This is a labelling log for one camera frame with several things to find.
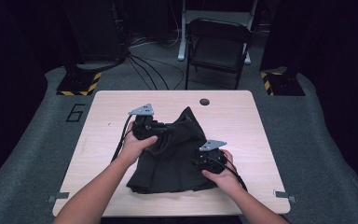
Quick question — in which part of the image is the black folding chair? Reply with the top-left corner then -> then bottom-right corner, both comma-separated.
185,18 -> 255,91

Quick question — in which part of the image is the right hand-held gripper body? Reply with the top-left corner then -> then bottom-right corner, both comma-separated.
195,139 -> 228,175

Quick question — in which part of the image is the black hazard-striped stand base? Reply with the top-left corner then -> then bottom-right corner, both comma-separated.
259,69 -> 306,97
55,63 -> 103,97

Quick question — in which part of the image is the dark pleated skirt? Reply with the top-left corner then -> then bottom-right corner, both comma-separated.
126,105 -> 231,195

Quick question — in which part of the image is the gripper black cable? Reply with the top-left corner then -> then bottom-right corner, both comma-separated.
210,154 -> 249,192
111,113 -> 135,163

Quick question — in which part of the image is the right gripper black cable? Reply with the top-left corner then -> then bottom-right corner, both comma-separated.
210,154 -> 249,192

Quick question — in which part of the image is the white metal table frame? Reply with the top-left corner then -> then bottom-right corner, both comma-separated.
177,0 -> 259,65

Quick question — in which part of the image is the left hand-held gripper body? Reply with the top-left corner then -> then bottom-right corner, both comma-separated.
128,103 -> 169,141

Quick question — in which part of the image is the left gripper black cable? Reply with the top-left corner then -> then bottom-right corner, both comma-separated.
111,113 -> 135,163

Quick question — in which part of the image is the bundle of black floor cables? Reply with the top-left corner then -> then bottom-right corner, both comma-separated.
126,50 -> 185,91

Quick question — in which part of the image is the grey table edge bracket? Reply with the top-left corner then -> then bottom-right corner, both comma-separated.
48,191 -> 71,203
274,189 -> 297,203

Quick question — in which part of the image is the person's left hand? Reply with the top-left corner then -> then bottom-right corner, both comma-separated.
117,120 -> 159,166

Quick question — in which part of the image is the person's right hand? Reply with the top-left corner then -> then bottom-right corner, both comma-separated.
200,148 -> 246,196

